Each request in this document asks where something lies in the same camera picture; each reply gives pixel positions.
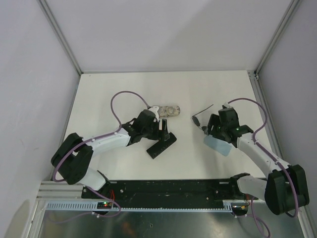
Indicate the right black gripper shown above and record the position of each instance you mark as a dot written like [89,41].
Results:
[214,120]

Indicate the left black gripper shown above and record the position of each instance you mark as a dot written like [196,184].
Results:
[156,136]

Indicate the black rectangular glasses case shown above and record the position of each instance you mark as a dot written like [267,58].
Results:
[161,146]

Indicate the patterned glasses case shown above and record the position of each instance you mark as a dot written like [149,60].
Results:
[168,111]

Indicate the thin metal frame sunglasses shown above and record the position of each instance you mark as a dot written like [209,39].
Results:
[198,121]

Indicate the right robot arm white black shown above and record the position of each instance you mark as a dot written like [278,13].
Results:
[285,186]

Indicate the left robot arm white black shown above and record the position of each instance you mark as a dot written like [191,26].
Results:
[73,157]

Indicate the right blue cleaning cloth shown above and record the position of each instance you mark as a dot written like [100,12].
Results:
[217,145]

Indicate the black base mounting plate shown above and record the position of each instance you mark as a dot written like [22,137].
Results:
[175,201]

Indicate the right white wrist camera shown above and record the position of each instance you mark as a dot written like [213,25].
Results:
[226,107]

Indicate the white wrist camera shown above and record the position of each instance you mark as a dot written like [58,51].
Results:
[226,107]
[155,109]

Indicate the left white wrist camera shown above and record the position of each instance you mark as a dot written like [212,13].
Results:
[155,109]

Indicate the white slotted cable duct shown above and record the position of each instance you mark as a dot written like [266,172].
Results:
[224,206]

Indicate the right aluminium corner post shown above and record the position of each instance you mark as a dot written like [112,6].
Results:
[286,19]

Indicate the aluminium corner post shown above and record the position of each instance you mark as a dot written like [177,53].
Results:
[49,15]
[286,19]

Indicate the left aluminium corner post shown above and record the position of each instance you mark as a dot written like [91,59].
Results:
[49,15]

